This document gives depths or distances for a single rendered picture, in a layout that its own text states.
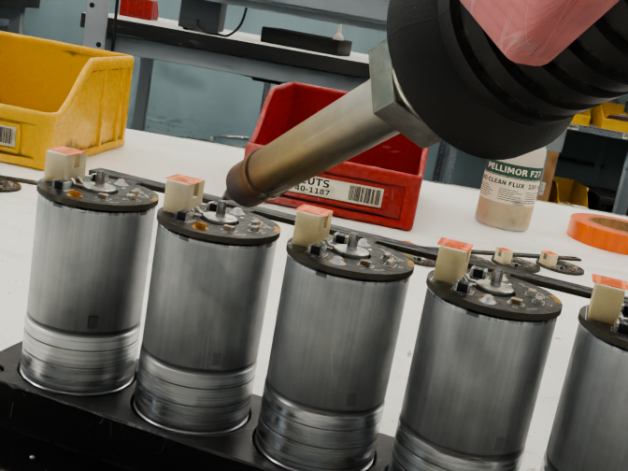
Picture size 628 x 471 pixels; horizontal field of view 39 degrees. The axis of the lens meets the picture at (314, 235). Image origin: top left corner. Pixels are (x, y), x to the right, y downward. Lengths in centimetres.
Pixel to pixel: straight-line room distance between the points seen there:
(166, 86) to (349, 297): 455
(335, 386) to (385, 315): 2
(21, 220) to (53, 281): 21
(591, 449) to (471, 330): 3
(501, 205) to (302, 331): 39
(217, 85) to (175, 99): 23
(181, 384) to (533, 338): 7
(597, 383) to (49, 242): 11
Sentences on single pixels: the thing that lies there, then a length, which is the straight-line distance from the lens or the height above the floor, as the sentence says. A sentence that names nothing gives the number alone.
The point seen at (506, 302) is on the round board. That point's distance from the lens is 16.
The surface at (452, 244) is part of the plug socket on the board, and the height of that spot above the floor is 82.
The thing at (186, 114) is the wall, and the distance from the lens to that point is 469.
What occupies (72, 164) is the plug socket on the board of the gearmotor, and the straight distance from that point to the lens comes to 19.
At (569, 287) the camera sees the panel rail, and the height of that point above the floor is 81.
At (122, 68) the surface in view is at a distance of 58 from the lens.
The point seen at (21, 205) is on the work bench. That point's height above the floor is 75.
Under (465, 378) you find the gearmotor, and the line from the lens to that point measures 16.
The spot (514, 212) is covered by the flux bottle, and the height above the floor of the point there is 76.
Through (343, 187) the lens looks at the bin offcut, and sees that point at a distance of 49.
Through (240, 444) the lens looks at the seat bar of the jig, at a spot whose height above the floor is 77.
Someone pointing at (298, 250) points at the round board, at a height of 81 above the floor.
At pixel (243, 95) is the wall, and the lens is 464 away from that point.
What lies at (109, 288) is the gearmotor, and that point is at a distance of 19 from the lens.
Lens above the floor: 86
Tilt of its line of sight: 14 degrees down
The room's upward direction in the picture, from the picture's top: 10 degrees clockwise
